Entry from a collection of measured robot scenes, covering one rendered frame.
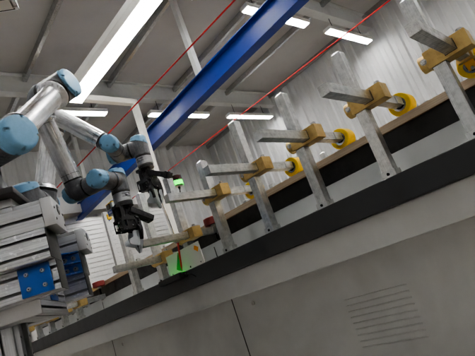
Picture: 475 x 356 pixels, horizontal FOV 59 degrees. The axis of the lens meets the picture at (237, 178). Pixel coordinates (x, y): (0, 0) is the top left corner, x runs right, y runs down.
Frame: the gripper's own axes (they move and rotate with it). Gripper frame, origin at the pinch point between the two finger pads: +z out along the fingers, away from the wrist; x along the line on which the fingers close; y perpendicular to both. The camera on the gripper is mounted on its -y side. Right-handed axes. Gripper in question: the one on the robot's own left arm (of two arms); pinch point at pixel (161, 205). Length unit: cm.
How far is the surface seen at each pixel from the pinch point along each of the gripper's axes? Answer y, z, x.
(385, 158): -97, 23, 29
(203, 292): -4.0, 42.4, -7.1
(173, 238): -4.3, 17.1, 4.9
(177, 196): -23.6, 6.3, 24.2
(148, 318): 42, 46, -24
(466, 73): -127, 8, 23
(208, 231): -11.4, 17.0, -14.0
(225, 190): -34.6, 7.0, 4.7
